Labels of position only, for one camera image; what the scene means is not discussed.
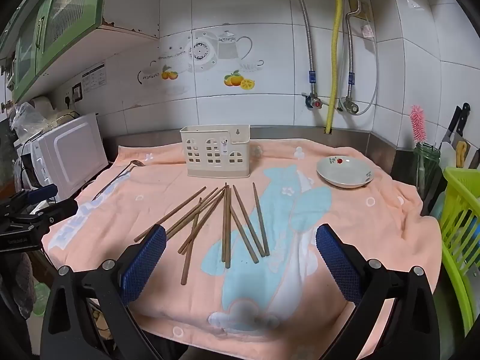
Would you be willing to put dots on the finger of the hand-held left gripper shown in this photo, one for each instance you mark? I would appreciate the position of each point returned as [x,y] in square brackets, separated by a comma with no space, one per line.
[39,193]
[60,212]

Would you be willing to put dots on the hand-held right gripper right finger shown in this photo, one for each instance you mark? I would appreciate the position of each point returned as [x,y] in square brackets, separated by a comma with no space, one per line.
[335,264]

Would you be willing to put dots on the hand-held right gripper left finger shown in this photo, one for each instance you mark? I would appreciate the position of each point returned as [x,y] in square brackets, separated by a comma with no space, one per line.
[146,266]

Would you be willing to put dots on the pile of wooden chopsticks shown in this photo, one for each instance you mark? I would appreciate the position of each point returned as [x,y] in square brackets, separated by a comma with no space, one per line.
[227,232]

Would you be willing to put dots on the beige plastic utensil holder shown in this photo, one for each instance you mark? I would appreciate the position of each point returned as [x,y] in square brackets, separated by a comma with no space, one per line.
[240,157]

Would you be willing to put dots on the person's left forearm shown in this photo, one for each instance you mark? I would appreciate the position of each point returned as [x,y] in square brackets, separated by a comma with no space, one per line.
[17,285]

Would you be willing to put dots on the white microwave oven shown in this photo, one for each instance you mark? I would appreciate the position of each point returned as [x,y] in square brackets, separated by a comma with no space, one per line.
[75,150]

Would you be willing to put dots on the orange printed towel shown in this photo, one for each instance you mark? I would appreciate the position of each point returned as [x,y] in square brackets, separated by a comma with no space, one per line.
[337,202]

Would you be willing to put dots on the clear plastic bag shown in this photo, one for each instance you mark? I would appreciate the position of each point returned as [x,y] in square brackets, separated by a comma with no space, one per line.
[22,118]

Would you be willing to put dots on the beige kitchen appliance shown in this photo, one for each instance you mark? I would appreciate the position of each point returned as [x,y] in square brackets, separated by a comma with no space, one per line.
[52,110]

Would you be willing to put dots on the metal spoon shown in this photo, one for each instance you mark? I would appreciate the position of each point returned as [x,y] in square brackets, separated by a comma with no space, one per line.
[137,163]

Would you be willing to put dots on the white floral bowl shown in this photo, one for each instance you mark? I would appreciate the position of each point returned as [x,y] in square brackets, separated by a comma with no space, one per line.
[343,170]

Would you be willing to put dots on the glass jar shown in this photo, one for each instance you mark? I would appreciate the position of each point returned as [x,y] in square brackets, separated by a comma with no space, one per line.
[425,168]

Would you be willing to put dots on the green plastic basket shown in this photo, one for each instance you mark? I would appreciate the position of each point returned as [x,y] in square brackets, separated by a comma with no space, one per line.
[455,210]

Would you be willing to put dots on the metal valve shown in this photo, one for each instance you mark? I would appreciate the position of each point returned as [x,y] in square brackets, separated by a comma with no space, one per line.
[350,106]

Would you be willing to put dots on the pink bottle brush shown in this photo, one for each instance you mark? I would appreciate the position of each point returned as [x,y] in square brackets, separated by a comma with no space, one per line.
[418,123]

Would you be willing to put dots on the yellow plastic tool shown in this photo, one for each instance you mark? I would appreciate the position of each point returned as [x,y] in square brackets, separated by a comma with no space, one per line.
[461,153]

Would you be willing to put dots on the paper wall label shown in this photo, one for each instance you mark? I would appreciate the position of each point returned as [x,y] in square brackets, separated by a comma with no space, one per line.
[93,77]

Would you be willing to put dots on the green wall cabinet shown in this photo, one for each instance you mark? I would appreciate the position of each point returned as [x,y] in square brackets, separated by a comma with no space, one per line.
[75,15]

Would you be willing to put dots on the teapot and orange wall decal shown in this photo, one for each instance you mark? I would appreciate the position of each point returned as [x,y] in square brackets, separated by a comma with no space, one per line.
[228,50]

